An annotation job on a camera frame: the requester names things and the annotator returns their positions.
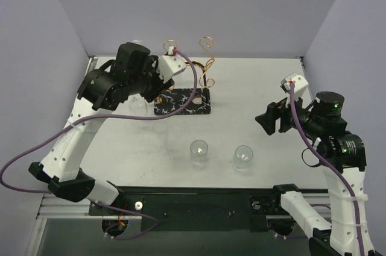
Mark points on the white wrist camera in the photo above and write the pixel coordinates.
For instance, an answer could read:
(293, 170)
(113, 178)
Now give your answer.
(300, 85)
(170, 65)

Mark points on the clear wine glass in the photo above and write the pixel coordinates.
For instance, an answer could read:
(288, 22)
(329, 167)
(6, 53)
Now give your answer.
(138, 42)
(138, 106)

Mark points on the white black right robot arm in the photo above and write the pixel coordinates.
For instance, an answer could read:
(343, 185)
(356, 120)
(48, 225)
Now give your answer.
(341, 155)

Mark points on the gold wine glass rack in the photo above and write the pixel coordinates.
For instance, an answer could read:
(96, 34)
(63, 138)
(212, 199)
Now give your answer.
(190, 101)

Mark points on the clear champagne flute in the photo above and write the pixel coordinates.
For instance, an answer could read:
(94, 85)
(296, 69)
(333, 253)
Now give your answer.
(161, 131)

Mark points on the short clear glass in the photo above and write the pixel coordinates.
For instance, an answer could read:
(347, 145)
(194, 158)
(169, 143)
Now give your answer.
(199, 151)
(242, 157)

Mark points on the aluminium table frame rail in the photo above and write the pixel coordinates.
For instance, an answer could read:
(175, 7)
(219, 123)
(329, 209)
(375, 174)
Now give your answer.
(52, 207)

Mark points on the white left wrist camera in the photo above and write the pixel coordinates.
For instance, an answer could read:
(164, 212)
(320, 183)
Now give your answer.
(170, 65)

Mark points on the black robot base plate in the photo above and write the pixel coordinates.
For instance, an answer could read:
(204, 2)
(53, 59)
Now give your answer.
(208, 209)

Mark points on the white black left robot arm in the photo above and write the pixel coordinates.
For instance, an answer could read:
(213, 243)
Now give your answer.
(134, 71)

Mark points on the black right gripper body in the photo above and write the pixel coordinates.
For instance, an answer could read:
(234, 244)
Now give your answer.
(282, 119)

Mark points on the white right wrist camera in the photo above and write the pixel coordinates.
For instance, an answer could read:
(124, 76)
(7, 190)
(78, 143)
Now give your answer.
(300, 85)

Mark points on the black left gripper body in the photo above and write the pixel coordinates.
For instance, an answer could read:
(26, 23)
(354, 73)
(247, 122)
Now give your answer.
(161, 88)

